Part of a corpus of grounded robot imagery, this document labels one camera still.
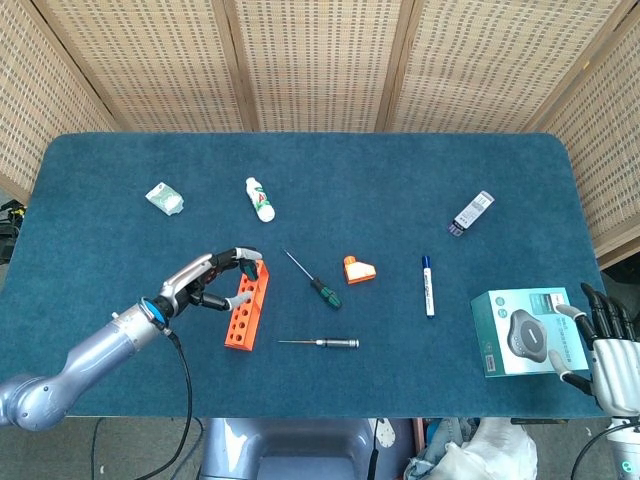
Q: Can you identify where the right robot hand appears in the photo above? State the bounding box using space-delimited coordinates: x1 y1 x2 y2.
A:
548 282 640 416

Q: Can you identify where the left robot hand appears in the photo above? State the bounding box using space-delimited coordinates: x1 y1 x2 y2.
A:
158 246 264 319

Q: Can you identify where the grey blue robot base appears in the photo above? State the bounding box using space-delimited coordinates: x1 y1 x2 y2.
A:
199 417 416 480

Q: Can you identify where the orange bit holder block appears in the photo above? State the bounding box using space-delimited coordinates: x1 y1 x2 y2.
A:
223 259 270 351

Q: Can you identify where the green black striped screwdriver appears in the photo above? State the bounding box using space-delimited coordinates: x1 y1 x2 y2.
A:
283 248 344 310

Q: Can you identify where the silver precision screwdriver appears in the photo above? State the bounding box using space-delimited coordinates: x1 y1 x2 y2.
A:
278 337 360 350

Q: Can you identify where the white green tissue pack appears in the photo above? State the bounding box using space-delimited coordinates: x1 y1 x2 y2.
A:
144 181 185 217

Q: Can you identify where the white plastic bottle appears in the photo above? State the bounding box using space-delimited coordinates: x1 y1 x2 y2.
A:
244 176 277 224

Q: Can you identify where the teal speaker box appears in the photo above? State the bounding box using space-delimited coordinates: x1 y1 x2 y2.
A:
470 286 590 378

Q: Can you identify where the white plastic bag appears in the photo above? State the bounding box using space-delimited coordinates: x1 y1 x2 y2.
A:
404 417 539 480

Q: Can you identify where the orange plastic printed part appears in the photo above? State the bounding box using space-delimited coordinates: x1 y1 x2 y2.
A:
342 255 377 286

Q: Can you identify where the blue table mat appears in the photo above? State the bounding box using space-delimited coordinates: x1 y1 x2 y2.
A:
0 131 619 420

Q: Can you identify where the black equipment pile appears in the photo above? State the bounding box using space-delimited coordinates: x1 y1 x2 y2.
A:
0 199 26 266

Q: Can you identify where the blue whiteboard marker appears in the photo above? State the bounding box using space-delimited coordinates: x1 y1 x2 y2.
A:
421 255 436 319

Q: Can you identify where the small dark purple box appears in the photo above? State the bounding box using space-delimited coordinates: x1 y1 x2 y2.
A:
446 189 496 238

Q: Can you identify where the white perforated plate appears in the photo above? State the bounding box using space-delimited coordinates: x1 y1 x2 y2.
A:
374 418 397 451

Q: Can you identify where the woven bamboo folding screen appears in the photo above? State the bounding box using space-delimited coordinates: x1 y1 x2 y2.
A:
0 0 640 269

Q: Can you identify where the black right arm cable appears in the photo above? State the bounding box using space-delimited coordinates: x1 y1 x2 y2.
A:
569 424 614 480

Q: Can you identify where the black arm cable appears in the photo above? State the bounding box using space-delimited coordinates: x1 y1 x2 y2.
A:
569 424 614 480
132 329 195 480

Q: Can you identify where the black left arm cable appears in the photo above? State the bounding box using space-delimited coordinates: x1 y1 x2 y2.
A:
132 329 195 480

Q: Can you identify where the thin blue floor cable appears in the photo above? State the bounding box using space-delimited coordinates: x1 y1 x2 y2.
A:
169 417 206 480

